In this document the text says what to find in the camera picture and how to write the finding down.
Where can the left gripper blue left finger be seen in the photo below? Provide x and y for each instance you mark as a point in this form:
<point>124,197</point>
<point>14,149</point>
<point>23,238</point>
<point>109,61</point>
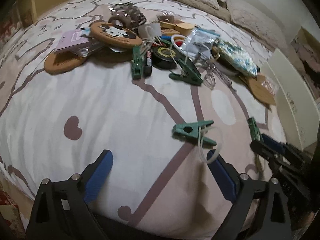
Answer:
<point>95,175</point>

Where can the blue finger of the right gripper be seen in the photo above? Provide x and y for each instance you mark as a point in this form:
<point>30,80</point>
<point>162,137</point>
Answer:
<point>262,149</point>
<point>271,143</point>

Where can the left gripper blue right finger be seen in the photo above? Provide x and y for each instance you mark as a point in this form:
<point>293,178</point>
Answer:
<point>225,176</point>

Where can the green clothespin with white tie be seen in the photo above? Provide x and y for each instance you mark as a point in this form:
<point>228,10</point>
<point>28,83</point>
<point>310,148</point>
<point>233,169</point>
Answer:
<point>194,132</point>

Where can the black round tin gold emblem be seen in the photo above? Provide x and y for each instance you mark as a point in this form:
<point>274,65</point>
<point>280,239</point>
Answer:
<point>163,58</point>

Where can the white storage box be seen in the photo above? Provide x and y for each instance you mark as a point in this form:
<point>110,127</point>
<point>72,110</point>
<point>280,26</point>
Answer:
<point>296,108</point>

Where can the wooden board right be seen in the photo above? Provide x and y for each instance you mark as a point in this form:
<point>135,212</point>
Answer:
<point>257,87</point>

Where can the blue floral fabric pouch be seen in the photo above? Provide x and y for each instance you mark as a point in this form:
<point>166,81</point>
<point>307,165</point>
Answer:
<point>237,57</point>

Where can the green clothespin with loop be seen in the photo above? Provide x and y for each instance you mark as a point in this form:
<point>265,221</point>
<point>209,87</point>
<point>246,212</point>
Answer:
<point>189,74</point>

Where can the cartoon animal bed sheet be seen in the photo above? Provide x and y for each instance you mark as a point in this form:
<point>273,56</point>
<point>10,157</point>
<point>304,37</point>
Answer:
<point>53,126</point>

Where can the silver foil packet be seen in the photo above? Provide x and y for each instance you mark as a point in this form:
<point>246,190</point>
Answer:
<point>200,41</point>

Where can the black marker pen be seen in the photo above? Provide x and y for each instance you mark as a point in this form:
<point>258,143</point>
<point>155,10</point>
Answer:
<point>147,69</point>

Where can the plain cork coaster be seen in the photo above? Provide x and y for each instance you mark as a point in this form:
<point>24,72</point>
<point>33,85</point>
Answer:
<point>63,62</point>

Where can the beige fluffy pillow large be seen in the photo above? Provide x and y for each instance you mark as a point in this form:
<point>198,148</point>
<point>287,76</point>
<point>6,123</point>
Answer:
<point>257,23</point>

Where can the wooden oval box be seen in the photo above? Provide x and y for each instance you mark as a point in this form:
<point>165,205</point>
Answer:
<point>182,28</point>

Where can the pink notebook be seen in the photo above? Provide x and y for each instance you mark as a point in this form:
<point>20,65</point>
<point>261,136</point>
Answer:
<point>71,40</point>

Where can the panda cork coaster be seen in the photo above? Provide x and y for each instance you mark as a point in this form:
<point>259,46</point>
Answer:
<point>115,35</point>

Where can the brown scrunchie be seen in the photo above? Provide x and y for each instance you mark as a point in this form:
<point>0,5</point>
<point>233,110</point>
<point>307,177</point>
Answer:
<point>168,17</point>

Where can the brown hair claw clip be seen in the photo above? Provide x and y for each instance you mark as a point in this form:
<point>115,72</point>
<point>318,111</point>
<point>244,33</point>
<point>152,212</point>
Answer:
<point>127,15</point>

